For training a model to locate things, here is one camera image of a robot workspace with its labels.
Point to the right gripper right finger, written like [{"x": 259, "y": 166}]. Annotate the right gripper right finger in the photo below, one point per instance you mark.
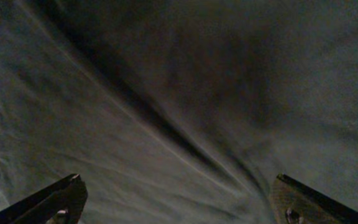
[{"x": 295, "y": 203}]

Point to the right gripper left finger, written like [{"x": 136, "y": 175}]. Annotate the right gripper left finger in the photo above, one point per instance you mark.
[{"x": 61, "y": 202}]

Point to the black t-shirt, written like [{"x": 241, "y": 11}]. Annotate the black t-shirt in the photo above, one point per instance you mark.
[{"x": 179, "y": 111}]

